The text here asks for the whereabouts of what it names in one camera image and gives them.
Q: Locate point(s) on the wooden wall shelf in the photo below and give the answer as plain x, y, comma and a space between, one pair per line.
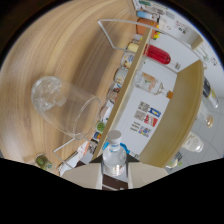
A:
197, 42

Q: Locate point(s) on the glass jar cork lid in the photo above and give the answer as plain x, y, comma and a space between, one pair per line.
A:
205, 116

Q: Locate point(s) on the blue and white bottle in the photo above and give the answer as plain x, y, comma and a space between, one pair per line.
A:
146, 15

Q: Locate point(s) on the clear bottle orange cap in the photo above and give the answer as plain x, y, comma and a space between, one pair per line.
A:
150, 83

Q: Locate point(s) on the red liquid bottle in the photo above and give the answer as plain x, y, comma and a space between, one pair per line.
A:
158, 55

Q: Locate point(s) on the clear bottle grey cap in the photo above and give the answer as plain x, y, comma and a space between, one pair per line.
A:
114, 158

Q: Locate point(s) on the white frame wooden shelf rack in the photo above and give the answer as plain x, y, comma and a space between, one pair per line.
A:
176, 110

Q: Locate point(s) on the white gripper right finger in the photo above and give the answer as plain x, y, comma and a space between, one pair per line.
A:
146, 175

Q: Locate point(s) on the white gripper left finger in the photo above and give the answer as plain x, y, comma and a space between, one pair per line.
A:
83, 176

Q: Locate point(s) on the soda water can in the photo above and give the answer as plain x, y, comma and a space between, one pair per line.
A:
210, 93

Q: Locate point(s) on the clear drinking glass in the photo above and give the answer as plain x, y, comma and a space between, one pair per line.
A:
63, 105

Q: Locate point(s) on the clear bottle green cap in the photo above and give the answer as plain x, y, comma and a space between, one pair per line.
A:
173, 162

